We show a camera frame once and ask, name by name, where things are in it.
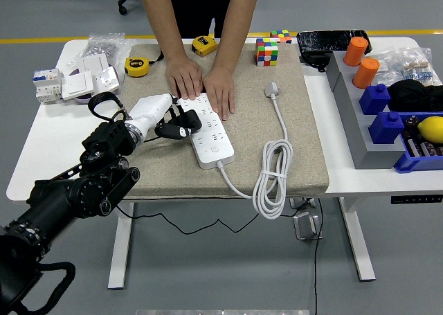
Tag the white table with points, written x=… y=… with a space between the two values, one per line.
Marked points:
x=363 y=181

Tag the white wall socket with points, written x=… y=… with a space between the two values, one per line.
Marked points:
x=105 y=79

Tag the blue block with knob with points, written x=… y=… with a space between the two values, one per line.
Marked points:
x=386 y=129
x=374 y=100

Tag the person's right hand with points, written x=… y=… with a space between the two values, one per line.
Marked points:
x=185 y=78

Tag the person's torso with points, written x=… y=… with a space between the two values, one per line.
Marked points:
x=204 y=3

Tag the black cloth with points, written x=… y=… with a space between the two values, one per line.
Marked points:
x=415 y=95

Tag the clear bag of white parts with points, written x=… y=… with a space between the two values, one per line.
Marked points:
x=389 y=65

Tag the small black device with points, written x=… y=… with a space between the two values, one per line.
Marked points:
x=315 y=59

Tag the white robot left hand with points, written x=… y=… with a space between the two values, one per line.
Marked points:
x=150 y=107

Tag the black cracked flat device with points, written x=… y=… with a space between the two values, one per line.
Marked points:
x=322 y=41

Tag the black plug adapter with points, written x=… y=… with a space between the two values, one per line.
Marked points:
x=193 y=119

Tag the person's left hand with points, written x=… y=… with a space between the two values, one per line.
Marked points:
x=220 y=90

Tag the squarish yellow tape measure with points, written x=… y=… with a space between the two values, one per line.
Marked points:
x=205 y=45

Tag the large colourful puzzle cube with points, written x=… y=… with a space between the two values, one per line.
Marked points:
x=267 y=53

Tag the white wall switch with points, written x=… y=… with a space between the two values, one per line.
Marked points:
x=93 y=64
x=78 y=84

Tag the blue plastic bin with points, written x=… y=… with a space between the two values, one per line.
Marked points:
x=412 y=162

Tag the round yellow tape measure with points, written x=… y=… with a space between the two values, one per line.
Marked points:
x=136 y=67

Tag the person's right forearm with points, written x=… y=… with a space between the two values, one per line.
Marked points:
x=159 y=10

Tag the small colourful puzzle cube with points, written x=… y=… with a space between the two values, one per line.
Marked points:
x=280 y=36

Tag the small silver metal bracket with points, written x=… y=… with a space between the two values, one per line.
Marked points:
x=301 y=203

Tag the yellow lemon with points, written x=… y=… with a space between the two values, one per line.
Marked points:
x=432 y=129

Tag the black table control panel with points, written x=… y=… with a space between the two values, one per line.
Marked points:
x=415 y=200

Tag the grey stepped stand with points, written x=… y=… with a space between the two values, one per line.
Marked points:
x=349 y=121

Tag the white power strip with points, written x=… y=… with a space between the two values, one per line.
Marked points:
x=214 y=152

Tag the large silver metal bracket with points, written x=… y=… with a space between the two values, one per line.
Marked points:
x=304 y=226

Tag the white circuit breaker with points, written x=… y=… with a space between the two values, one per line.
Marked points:
x=46 y=86

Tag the grey-brown mat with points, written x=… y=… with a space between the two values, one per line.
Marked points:
x=242 y=128

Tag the clear bag of blue-white parts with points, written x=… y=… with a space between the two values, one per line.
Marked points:
x=417 y=71

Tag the black dotted knob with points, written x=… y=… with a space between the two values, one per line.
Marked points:
x=411 y=122

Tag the clear bag of metal screws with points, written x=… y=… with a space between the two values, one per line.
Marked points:
x=102 y=45

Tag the person's left forearm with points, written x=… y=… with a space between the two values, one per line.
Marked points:
x=239 y=24

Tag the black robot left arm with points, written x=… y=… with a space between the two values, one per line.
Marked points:
x=62 y=197

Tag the orange cylinder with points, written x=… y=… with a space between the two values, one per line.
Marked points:
x=366 y=73
x=355 y=52

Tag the purple bowl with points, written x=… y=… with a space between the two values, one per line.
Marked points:
x=80 y=100

